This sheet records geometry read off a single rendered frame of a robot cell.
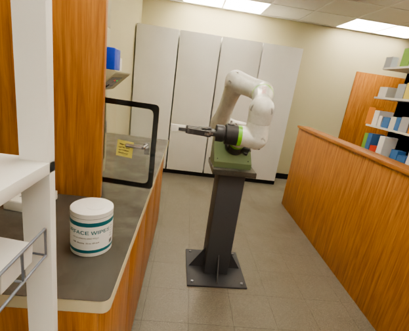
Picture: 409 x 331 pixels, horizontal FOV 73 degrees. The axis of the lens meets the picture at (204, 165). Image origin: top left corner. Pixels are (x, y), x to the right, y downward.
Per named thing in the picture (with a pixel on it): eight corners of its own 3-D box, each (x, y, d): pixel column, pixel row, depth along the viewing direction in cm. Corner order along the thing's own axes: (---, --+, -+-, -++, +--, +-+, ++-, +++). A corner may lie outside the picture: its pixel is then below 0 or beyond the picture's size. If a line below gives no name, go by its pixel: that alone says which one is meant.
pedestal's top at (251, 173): (245, 165, 232) (246, 161, 231) (255, 178, 201) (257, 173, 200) (208, 161, 228) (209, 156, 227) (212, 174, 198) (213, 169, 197)
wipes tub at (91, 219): (62, 255, 86) (62, 212, 82) (79, 233, 99) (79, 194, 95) (105, 259, 87) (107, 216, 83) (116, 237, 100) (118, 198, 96)
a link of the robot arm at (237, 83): (212, 119, 203) (232, 61, 156) (233, 127, 202) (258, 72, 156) (206, 132, 196) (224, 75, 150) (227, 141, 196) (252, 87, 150)
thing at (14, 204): (2, 209, 108) (2, 199, 106) (31, 194, 123) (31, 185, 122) (32, 214, 107) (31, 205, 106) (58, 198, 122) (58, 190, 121)
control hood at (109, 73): (87, 90, 122) (88, 66, 119) (108, 88, 153) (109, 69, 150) (114, 93, 123) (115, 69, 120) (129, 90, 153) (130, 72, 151)
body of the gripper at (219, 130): (224, 123, 127) (203, 121, 126) (226, 127, 119) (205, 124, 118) (221, 140, 129) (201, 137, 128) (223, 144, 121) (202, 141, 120)
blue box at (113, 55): (90, 66, 120) (90, 44, 117) (98, 67, 129) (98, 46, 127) (114, 69, 121) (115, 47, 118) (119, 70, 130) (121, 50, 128)
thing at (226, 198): (235, 253, 266) (253, 163, 240) (247, 289, 220) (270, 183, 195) (185, 249, 260) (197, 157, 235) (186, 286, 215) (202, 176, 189)
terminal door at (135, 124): (90, 179, 135) (92, 95, 124) (152, 189, 134) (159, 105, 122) (90, 180, 134) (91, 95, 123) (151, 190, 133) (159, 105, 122)
